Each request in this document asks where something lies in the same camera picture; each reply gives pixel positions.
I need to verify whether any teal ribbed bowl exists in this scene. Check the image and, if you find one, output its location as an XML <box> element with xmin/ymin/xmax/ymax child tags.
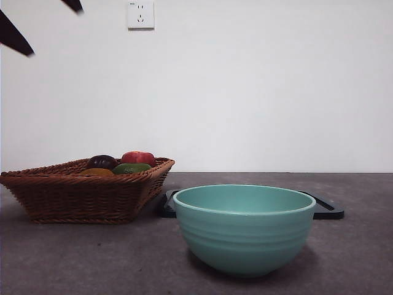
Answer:
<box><xmin>172</xmin><ymin>184</ymin><xmax>317</xmax><ymax>275</ymax></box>

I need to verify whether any dark rectangular tray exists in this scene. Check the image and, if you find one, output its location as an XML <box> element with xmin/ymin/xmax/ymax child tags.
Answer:
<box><xmin>161</xmin><ymin>189</ymin><xmax>344</xmax><ymax>219</ymax></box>

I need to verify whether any brown kiwi fruit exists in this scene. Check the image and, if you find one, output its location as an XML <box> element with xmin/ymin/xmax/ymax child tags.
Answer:
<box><xmin>79</xmin><ymin>168</ymin><xmax>115</xmax><ymax>177</ymax></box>

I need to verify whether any white wall socket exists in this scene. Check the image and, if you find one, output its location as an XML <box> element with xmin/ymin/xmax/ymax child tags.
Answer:
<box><xmin>127</xmin><ymin>0</ymin><xmax>155</xmax><ymax>31</ymax></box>

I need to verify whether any green avocado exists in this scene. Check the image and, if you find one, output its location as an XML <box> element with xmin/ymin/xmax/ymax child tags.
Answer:
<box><xmin>112</xmin><ymin>163</ymin><xmax>153</xmax><ymax>175</ymax></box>

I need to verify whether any red apple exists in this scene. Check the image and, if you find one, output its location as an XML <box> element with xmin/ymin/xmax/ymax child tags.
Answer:
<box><xmin>120</xmin><ymin>151</ymin><xmax>157</xmax><ymax>168</ymax></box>

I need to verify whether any brown wicker basket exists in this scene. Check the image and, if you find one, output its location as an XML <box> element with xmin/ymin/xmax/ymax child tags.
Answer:
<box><xmin>0</xmin><ymin>157</ymin><xmax>176</xmax><ymax>224</ymax></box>

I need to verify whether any dark purple plum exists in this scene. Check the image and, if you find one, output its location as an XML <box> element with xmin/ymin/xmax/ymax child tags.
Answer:
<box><xmin>88</xmin><ymin>154</ymin><xmax>119</xmax><ymax>170</ymax></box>

